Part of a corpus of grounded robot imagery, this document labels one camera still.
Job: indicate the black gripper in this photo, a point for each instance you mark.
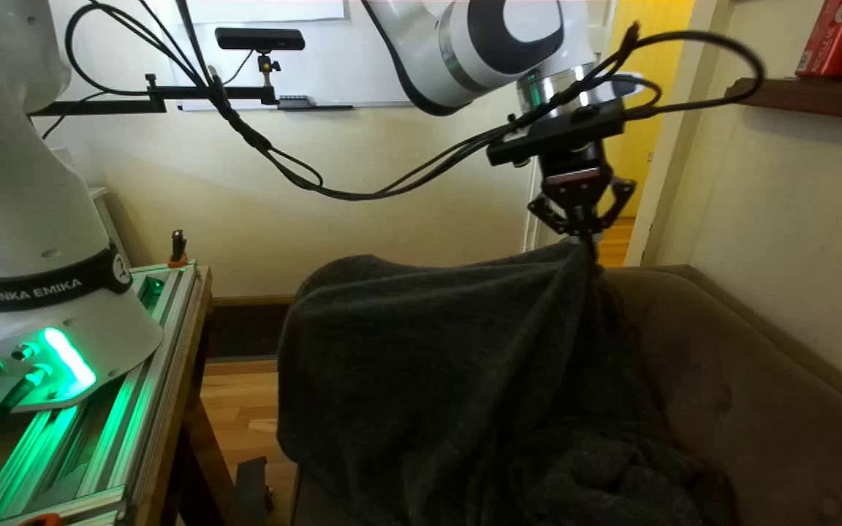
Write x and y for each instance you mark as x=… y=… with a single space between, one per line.
x=580 y=183

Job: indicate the grey blanket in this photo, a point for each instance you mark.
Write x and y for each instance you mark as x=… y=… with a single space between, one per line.
x=502 y=393

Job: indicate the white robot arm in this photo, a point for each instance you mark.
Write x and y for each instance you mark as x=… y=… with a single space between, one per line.
x=70 y=314

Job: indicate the dark wooden shelf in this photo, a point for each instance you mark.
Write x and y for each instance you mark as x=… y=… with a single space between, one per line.
x=793 y=94

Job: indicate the red box on shelf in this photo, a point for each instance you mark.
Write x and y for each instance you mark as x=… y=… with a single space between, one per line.
x=822 y=50

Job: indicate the brown tufted sofa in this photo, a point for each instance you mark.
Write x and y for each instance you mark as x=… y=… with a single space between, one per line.
x=735 y=396

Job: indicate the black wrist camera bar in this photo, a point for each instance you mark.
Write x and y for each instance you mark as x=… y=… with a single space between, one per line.
x=561 y=132

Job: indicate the black stereo camera on mount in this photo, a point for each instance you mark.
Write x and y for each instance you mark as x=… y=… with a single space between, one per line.
x=258 y=38

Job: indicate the aluminium frame robot table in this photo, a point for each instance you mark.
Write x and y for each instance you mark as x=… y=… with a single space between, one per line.
x=100 y=421

